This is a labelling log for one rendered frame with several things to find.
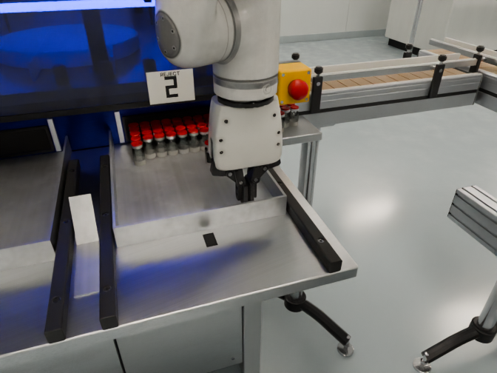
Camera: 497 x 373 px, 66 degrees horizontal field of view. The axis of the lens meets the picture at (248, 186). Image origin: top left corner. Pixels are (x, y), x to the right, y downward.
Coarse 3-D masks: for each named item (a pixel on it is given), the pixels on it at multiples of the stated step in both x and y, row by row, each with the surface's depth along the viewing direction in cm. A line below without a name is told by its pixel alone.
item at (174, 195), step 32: (128, 160) 76; (160, 160) 76; (192, 160) 76; (128, 192) 67; (160, 192) 67; (192, 192) 67; (224, 192) 67; (128, 224) 54; (160, 224) 55; (192, 224) 57; (224, 224) 59
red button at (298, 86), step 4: (296, 80) 77; (300, 80) 77; (292, 84) 76; (296, 84) 76; (300, 84) 76; (304, 84) 76; (288, 88) 77; (292, 88) 76; (296, 88) 76; (300, 88) 76; (304, 88) 76; (288, 92) 78; (292, 92) 76; (296, 92) 76; (300, 92) 77; (304, 92) 77; (292, 96) 77; (296, 96) 77; (300, 96) 77; (304, 96) 78
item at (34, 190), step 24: (0, 168) 74; (24, 168) 74; (48, 168) 74; (0, 192) 67; (24, 192) 67; (48, 192) 67; (0, 216) 61; (24, 216) 61; (48, 216) 61; (0, 240) 56; (24, 240) 56; (48, 240) 51; (0, 264) 51; (24, 264) 52
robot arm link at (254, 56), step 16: (240, 0) 41; (256, 0) 41; (272, 0) 42; (240, 16) 41; (256, 16) 42; (272, 16) 43; (240, 32) 42; (256, 32) 43; (272, 32) 44; (240, 48) 43; (256, 48) 44; (272, 48) 45; (224, 64) 46; (240, 64) 45; (256, 64) 45; (272, 64) 46; (240, 80) 46; (256, 80) 46
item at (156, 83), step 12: (156, 72) 69; (168, 72) 70; (180, 72) 71; (192, 72) 71; (156, 84) 70; (168, 84) 71; (180, 84) 72; (192, 84) 73; (156, 96) 72; (180, 96) 73; (192, 96) 74
